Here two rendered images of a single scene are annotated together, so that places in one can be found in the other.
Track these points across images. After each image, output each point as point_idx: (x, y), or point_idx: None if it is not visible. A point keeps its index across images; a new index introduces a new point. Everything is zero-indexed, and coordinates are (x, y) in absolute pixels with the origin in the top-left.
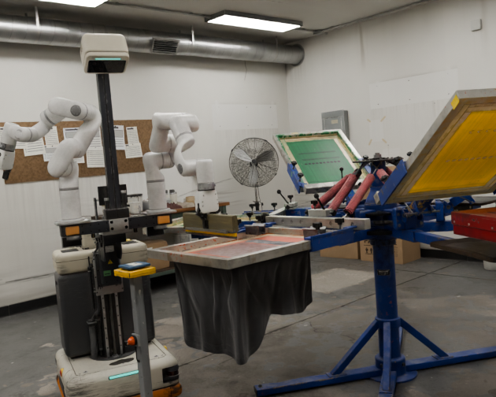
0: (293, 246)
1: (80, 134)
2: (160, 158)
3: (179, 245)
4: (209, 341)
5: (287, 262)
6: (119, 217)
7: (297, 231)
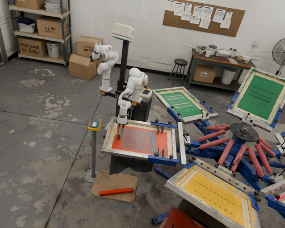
0: (137, 157)
1: (107, 63)
2: None
3: None
4: None
5: None
6: (119, 94)
7: (172, 141)
